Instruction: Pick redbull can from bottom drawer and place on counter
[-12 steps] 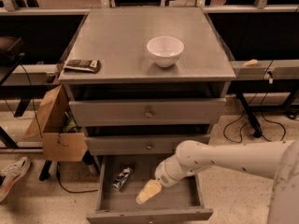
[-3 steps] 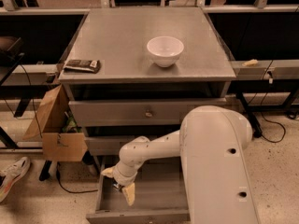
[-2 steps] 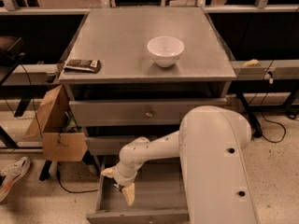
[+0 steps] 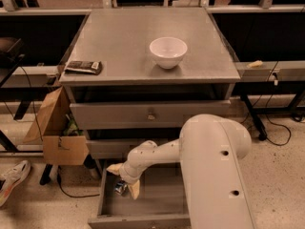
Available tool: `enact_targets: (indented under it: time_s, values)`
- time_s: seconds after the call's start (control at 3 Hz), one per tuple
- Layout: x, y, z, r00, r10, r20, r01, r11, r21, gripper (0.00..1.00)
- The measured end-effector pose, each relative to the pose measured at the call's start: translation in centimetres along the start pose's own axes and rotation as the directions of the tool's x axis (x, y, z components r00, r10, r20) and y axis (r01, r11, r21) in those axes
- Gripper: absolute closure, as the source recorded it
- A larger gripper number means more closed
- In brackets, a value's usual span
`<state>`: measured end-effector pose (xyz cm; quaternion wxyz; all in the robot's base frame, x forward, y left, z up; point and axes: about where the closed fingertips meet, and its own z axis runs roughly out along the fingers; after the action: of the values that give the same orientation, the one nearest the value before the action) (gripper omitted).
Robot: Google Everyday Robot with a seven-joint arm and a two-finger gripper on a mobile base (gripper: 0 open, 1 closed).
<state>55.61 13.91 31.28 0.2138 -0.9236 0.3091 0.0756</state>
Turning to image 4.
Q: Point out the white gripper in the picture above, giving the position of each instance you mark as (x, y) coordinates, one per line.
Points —
(127, 174)

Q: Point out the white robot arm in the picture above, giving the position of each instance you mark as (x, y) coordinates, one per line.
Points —
(208, 150)

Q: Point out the grey middle drawer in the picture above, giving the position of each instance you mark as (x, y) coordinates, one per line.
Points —
(112, 148)

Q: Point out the grey open bottom drawer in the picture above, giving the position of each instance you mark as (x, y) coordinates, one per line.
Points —
(161, 203)

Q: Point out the grey wooden drawer cabinet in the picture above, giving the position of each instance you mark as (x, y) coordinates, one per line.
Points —
(120, 39)

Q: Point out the grey top drawer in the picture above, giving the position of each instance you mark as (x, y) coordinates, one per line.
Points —
(129, 115)

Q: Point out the brown cardboard box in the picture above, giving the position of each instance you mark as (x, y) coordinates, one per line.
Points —
(48, 130)

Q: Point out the white running shoe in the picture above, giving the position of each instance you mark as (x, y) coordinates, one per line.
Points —
(11, 178)

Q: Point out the dark snack bar packet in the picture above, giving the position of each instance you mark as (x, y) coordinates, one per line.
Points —
(90, 67)

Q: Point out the white ceramic bowl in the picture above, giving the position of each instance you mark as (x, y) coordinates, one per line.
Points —
(168, 52)

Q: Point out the black table leg right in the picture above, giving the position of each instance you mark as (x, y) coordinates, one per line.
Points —
(256, 120)

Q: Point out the yellow foam piece on rail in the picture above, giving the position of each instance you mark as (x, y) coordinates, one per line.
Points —
(255, 64)

